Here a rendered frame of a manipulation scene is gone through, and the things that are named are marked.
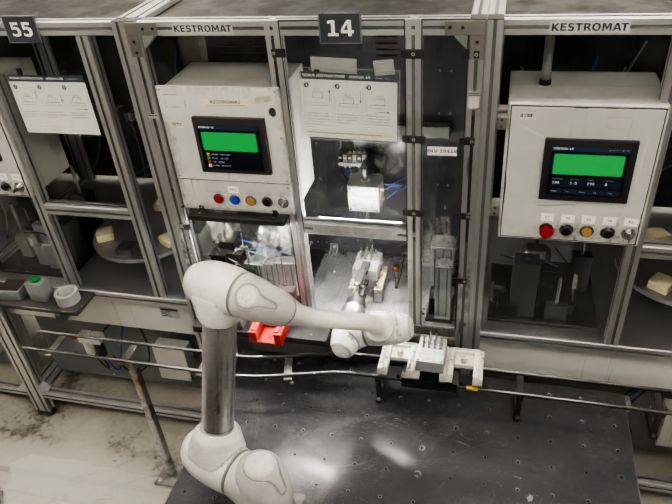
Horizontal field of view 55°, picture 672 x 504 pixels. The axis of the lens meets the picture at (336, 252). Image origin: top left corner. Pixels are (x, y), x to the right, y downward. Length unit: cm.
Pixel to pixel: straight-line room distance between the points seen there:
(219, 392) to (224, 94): 92
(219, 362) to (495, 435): 103
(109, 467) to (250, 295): 189
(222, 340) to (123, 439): 170
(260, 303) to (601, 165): 104
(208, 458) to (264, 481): 21
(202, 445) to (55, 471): 154
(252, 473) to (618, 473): 119
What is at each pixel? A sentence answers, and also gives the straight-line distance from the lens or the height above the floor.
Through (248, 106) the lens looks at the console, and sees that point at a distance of 208.
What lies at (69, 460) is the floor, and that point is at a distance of 354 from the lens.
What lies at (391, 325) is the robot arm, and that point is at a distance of 212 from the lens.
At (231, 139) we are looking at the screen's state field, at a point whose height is 166.
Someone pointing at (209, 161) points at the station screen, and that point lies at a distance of 221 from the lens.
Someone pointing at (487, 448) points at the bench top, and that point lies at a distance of 236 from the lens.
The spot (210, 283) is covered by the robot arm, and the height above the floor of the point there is 148.
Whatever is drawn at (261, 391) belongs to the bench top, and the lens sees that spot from 257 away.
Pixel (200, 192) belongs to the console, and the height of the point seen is 144.
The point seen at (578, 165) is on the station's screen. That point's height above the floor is 162.
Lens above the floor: 254
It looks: 35 degrees down
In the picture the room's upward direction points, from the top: 5 degrees counter-clockwise
